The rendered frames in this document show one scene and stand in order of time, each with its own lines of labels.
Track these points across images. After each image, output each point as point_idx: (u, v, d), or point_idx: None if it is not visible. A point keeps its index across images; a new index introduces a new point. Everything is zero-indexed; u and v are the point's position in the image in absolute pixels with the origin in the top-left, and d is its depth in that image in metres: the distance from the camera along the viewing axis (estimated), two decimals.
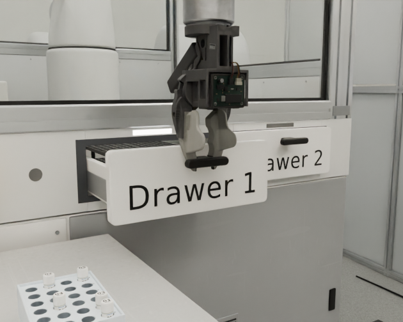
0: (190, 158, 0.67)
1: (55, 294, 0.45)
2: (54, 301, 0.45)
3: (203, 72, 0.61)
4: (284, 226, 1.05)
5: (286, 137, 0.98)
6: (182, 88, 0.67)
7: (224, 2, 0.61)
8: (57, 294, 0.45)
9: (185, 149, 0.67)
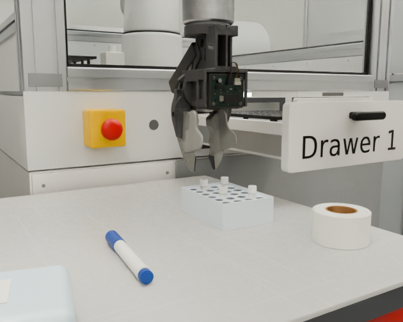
0: (355, 112, 0.72)
1: (221, 186, 0.65)
2: (221, 190, 0.64)
3: (201, 72, 0.61)
4: (334, 181, 1.24)
5: None
6: (182, 88, 0.67)
7: (223, 2, 0.61)
8: (222, 186, 0.64)
9: (183, 149, 0.67)
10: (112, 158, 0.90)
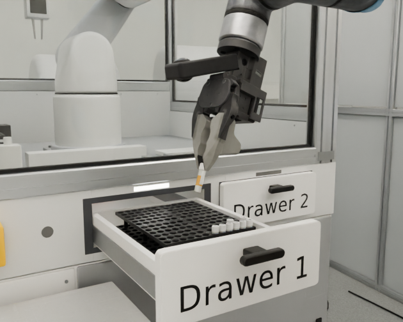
0: (245, 255, 0.61)
1: None
2: None
3: (262, 93, 0.72)
4: None
5: (274, 185, 1.07)
6: (228, 91, 0.69)
7: None
8: None
9: (221, 151, 0.68)
10: None
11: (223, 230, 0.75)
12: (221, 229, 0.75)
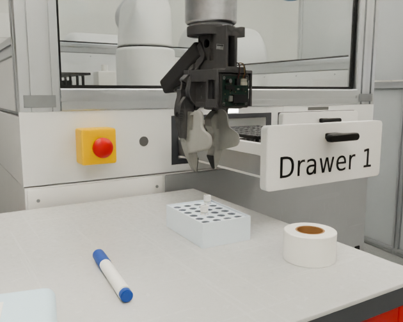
0: (330, 133, 0.76)
1: (202, 205, 0.69)
2: (201, 209, 0.69)
3: (212, 72, 0.61)
4: (320, 191, 1.29)
5: None
6: (183, 88, 0.66)
7: (230, 2, 0.62)
8: (203, 205, 0.69)
9: (187, 149, 0.66)
10: (104, 174, 0.95)
11: None
12: None
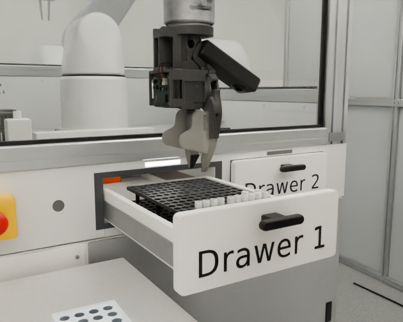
0: (264, 220, 0.60)
1: (205, 199, 0.71)
2: (203, 203, 0.71)
3: (154, 74, 0.67)
4: None
5: (285, 164, 1.06)
6: None
7: (167, 4, 0.63)
8: (205, 199, 0.71)
9: None
10: (7, 248, 0.78)
11: (238, 201, 0.74)
12: (236, 200, 0.74)
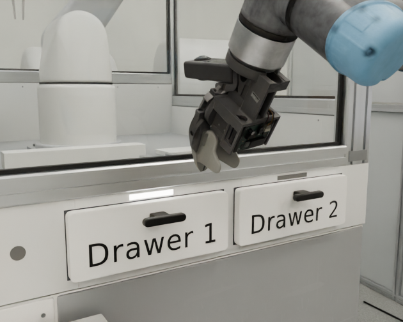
0: (147, 217, 0.70)
1: None
2: None
3: (237, 123, 0.56)
4: (295, 284, 0.96)
5: (299, 191, 0.89)
6: (205, 104, 0.61)
7: (284, 52, 0.52)
8: None
9: (196, 160, 0.66)
10: None
11: None
12: None
